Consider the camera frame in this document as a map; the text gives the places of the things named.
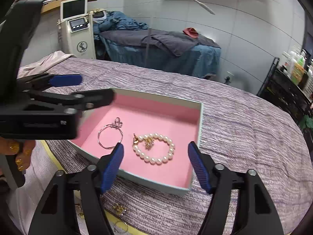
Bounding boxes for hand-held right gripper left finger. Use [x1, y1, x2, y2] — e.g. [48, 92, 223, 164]
[28, 142, 125, 235]

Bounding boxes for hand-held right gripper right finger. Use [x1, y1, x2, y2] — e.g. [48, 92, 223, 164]
[187, 141, 284, 235]

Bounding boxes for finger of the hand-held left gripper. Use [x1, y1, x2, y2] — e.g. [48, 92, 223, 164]
[17, 73, 83, 91]
[27, 88, 116, 115]

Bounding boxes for silver heart charm bracelet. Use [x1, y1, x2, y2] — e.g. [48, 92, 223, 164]
[97, 117, 124, 149]

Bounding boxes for white pearl bracelet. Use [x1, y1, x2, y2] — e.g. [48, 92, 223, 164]
[132, 133, 176, 164]

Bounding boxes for pink-lined teal jewelry box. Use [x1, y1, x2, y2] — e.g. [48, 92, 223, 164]
[67, 87, 204, 196]

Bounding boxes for person's left hand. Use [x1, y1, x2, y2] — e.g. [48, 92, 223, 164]
[0, 139, 37, 172]

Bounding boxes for pink cloth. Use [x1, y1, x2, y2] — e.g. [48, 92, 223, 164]
[17, 51, 77, 79]

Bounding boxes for white beauty machine with screen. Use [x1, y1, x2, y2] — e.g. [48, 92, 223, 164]
[57, 0, 96, 60]

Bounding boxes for grey blanket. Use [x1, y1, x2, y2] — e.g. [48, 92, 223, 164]
[100, 29, 220, 57]

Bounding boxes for white yellow-edged mat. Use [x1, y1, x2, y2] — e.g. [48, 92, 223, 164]
[7, 139, 143, 235]

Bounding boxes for pile of blue fabric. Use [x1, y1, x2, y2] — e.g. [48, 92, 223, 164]
[94, 11, 149, 34]

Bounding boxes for massage bed with blue cover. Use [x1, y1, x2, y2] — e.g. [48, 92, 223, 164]
[94, 29, 222, 79]

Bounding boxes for black metal rack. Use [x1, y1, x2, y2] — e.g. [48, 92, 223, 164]
[257, 57, 313, 126]

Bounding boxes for red cloth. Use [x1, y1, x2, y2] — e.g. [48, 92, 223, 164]
[183, 27, 199, 39]

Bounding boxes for green plant leaves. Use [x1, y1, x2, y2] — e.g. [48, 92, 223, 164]
[299, 116, 313, 138]

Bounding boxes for row of toiletry bottles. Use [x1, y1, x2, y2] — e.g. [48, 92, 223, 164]
[281, 49, 313, 91]

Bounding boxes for gold chain jewelry piece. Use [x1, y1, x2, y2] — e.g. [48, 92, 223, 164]
[112, 203, 127, 216]

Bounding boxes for silver ring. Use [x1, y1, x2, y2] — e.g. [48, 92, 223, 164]
[113, 221, 129, 234]

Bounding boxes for wall socket with plug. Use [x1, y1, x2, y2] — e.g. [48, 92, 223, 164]
[223, 71, 235, 85]

